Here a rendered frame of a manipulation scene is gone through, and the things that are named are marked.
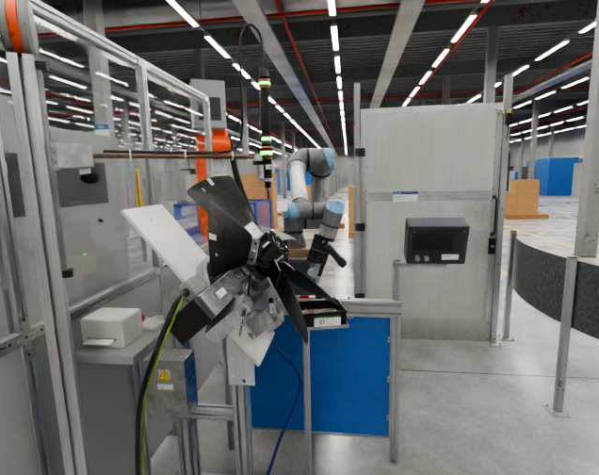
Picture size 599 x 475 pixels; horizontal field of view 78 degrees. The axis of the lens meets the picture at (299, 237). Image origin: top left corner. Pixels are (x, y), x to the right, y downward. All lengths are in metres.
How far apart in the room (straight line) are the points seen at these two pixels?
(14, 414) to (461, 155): 3.09
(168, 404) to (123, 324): 0.32
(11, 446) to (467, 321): 3.10
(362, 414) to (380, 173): 1.89
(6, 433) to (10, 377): 0.16
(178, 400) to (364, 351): 0.92
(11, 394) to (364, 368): 1.42
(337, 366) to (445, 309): 1.69
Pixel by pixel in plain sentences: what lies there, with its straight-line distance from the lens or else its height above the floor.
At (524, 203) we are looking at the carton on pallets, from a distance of 13.67.
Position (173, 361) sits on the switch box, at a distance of 1.41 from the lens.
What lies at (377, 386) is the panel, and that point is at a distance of 2.04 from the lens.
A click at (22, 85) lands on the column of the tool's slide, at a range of 1.34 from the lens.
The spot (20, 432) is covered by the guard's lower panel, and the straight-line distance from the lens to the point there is 1.55.
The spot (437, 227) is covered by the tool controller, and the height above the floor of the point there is 1.22.
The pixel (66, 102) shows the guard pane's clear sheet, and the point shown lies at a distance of 1.67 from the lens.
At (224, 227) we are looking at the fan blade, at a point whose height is 1.31.
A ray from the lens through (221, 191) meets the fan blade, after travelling 1.41.
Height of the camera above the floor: 1.45
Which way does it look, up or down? 9 degrees down
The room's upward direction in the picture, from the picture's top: 1 degrees counter-clockwise
